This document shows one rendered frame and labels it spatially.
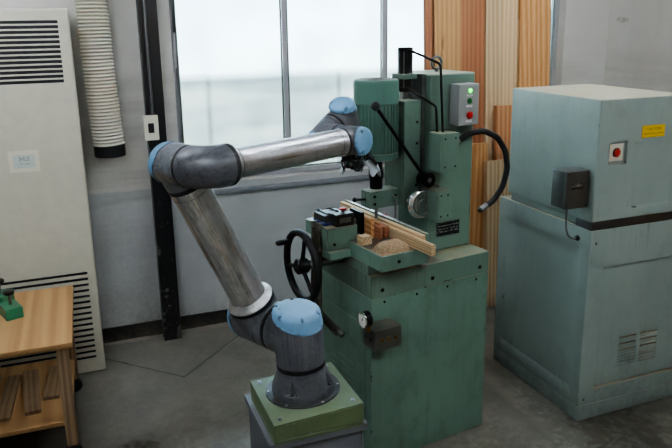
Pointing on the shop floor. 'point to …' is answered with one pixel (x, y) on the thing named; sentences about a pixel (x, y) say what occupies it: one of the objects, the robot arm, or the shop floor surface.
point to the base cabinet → (413, 359)
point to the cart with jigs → (37, 401)
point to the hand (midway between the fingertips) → (361, 173)
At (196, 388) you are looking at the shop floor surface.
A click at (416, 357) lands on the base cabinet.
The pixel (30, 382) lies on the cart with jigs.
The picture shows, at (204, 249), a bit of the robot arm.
